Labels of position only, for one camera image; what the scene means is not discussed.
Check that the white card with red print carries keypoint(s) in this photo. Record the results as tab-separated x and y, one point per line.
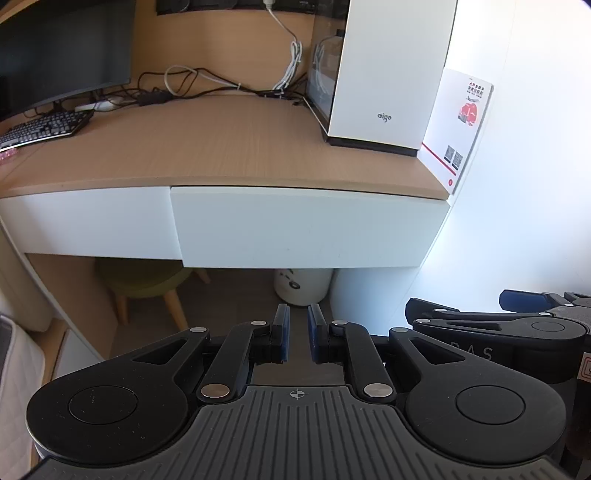
455	134

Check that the white power adapter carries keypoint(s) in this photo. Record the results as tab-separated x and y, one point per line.
94	106

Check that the black keyboard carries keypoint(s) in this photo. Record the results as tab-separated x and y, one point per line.
41	127

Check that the green stool with wooden legs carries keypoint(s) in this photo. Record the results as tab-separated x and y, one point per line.
138	277

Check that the small pink patterned item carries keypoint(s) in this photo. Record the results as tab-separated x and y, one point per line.
7	156

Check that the narrow white desk drawer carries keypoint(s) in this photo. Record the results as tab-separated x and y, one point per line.
83	221

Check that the white round canister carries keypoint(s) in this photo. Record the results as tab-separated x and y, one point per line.
302	286

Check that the black power adapter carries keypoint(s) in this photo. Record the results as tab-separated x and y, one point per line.
152	98

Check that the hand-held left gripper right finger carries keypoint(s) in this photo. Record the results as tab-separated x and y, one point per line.
315	334

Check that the white computer case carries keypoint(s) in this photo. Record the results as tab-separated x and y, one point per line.
383	69

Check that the black computer monitor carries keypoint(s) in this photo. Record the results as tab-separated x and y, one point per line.
60	46

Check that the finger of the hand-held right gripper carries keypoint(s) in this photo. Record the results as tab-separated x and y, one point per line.
418	308
526	301

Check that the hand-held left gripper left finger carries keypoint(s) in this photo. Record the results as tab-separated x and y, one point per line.
281	334

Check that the wide white desk drawer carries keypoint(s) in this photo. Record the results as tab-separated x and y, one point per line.
300	226

